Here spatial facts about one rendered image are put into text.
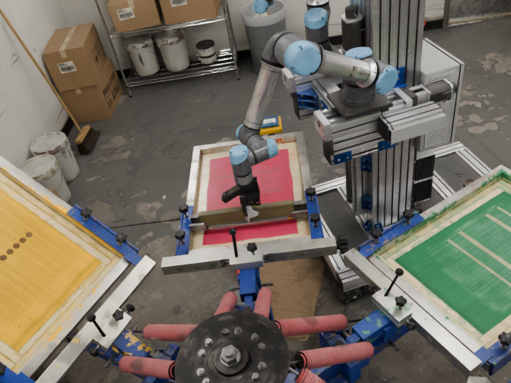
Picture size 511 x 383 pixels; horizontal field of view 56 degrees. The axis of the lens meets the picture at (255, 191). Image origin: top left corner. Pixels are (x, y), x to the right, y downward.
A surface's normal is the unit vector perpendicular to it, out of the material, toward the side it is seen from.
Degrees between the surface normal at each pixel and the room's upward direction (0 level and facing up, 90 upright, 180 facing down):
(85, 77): 90
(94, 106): 90
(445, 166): 0
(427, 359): 0
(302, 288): 2
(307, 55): 86
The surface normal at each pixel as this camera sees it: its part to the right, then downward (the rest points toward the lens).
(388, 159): 0.26, 0.60
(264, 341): -0.15, -0.75
